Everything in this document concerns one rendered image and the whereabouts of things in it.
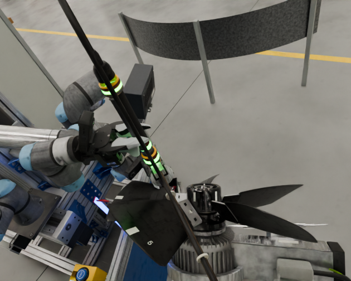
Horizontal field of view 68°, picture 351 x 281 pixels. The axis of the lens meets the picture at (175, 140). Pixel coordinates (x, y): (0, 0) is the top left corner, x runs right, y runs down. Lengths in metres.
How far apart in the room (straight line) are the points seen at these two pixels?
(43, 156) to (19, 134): 0.22
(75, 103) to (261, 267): 0.87
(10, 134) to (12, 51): 1.92
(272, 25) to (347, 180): 1.41
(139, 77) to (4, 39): 1.61
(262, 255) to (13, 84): 2.43
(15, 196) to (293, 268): 1.12
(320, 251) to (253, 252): 0.19
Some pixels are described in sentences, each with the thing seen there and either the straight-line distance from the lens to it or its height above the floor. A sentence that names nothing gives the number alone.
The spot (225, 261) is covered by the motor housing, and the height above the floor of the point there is 1.14.
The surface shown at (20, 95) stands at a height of 0.90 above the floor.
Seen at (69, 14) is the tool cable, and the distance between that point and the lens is 0.42.
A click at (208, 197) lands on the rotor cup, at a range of 0.87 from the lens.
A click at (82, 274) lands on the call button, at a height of 1.08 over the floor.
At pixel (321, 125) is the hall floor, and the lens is 2.74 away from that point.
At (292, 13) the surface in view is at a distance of 2.63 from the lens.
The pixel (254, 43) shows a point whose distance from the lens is 2.62.
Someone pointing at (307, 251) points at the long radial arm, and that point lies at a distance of 0.92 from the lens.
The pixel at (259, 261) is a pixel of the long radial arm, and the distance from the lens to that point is 0.93.
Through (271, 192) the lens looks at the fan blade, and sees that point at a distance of 1.03.
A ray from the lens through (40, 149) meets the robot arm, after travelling 0.76.
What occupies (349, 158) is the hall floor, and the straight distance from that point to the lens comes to 2.55.
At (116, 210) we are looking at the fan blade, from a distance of 0.72.
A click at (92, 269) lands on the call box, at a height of 1.07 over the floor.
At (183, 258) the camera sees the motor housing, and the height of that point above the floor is 1.15.
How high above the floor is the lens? 2.01
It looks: 47 degrees down
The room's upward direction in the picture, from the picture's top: 23 degrees counter-clockwise
